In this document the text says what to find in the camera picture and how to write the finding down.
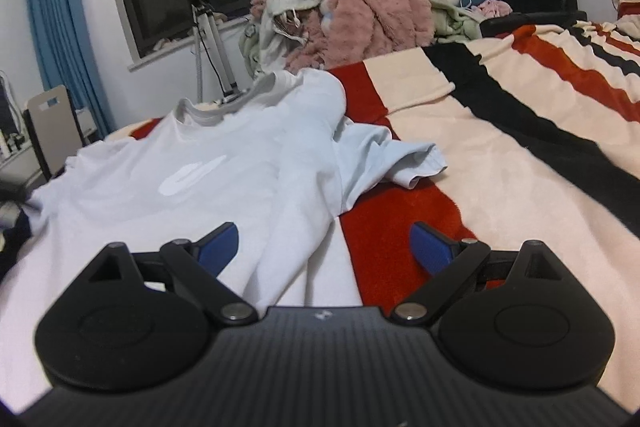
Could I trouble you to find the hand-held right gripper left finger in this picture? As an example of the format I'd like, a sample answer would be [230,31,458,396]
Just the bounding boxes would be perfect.
[87,222,258,325]

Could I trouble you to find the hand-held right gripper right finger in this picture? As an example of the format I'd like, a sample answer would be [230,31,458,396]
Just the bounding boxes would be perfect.
[390,221,563,325]

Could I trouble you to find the white t-shirt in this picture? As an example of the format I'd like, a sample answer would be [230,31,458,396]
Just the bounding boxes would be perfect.
[25,69,449,314]

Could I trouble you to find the red black cream striped blanket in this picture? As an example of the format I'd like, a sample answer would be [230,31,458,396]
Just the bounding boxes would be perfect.
[0,19,640,413]

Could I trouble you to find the pale green printed garment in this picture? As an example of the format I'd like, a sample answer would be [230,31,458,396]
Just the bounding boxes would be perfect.
[239,26,264,76]

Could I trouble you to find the dark cloth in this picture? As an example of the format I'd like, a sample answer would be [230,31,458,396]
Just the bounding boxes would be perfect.
[0,177,38,280]

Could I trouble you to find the silver tripod stand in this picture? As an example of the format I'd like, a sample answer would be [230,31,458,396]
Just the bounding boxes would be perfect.
[172,0,247,104]

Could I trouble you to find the white dresser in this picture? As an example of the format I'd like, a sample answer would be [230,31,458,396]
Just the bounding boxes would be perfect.
[0,142,46,188]

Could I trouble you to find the pink fluffy blanket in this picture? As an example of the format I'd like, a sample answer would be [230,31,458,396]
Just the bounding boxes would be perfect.
[250,0,436,74]

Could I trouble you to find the small pink garment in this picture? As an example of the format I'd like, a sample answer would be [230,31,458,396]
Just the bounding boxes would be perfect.
[472,0,514,19]

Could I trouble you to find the blue curtain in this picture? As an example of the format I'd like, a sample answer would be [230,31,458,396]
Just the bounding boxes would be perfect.
[22,0,118,138]

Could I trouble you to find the red and white cloth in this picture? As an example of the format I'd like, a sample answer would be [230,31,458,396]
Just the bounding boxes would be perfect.
[610,0,640,24]

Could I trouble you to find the beige chair with handle hole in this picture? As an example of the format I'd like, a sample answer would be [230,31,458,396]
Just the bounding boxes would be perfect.
[22,85,89,181]

